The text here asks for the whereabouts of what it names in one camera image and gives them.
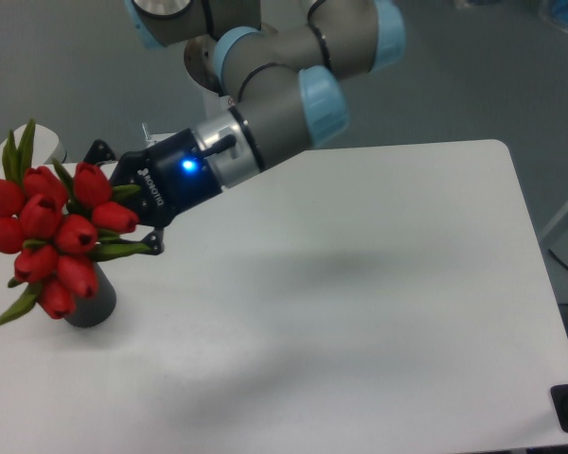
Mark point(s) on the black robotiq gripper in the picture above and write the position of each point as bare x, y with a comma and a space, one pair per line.
172, 175

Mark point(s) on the red tulip bouquet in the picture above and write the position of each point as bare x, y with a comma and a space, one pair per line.
58, 225

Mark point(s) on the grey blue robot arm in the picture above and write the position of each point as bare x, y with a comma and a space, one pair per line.
285, 88

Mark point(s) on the black ribbed cylindrical vase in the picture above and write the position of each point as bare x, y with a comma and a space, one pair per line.
90, 312

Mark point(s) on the white chair armrest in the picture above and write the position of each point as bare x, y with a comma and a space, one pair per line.
47, 146

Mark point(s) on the white pedestal base frame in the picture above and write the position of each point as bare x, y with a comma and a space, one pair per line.
151, 138

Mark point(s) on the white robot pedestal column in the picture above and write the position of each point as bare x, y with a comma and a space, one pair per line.
198, 63

